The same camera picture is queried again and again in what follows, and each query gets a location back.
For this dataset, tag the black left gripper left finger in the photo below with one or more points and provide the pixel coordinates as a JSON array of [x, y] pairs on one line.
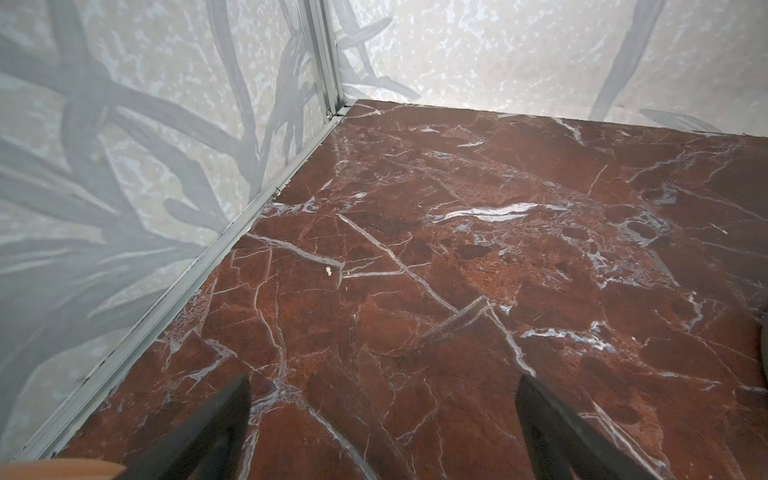
[[207, 445]]

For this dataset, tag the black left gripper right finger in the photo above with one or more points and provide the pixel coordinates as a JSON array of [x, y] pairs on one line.
[[561, 445]]

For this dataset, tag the terracotta ribbed vase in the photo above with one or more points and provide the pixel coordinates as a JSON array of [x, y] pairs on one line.
[[61, 469]]

